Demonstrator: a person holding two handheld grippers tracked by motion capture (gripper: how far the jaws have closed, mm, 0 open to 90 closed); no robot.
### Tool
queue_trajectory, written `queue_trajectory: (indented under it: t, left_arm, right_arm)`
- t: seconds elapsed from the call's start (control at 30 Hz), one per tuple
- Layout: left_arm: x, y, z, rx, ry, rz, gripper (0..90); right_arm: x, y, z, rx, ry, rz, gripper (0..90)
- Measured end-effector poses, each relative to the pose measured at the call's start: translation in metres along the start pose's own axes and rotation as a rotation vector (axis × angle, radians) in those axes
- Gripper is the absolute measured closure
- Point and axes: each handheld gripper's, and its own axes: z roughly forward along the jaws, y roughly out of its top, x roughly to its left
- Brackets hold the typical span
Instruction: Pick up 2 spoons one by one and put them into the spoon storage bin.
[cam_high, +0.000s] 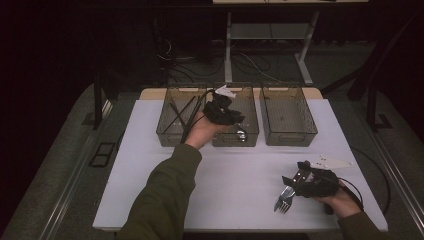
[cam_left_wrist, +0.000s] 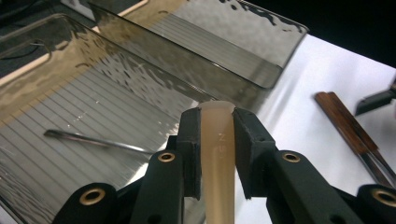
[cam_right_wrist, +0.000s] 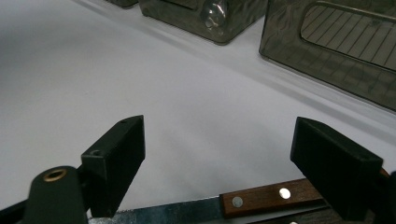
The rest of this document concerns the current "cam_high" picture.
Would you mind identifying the clear plastic bin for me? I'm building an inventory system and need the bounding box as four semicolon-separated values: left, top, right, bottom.
210;82;260;148
155;84;208;148
259;82;319;148

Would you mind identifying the person's right hand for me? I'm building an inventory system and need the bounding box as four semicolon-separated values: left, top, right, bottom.
313;181;363;219

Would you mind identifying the white floor cable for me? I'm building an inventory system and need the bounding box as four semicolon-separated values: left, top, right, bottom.
239;53;283;83

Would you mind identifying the black cable beside table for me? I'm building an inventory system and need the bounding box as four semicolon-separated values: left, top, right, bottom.
349;145;392;215

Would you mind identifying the right hand-held gripper cable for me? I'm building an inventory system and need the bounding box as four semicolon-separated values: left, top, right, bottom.
338;178;365;211

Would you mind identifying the white table sheet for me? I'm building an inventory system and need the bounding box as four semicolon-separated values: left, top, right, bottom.
92;98;389;233

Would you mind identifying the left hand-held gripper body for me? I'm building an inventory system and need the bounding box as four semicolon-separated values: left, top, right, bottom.
203;84;241;126

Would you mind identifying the metal fork with wooden handle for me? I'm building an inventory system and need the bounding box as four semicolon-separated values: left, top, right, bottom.
273;169;309;214

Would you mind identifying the hand-held gripper cable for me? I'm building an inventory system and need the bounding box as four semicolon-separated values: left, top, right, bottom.
338;178;365;211
179;89;214;144

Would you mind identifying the black floor cable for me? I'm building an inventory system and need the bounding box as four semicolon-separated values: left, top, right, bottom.
166;56;225;84

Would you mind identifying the black metal stand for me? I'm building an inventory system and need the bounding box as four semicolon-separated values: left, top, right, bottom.
92;71;116;131
348;16;424;132

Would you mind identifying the white metal desk frame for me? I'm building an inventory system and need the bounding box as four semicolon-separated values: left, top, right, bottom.
213;0;369;86

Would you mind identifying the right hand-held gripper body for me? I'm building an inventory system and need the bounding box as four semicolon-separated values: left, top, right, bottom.
294;153;355;198

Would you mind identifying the left hand-held gripper cable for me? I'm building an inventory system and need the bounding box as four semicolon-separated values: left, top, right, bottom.
179;89;214;144

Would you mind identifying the person's left hand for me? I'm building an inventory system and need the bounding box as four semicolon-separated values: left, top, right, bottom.
184;111;230;151

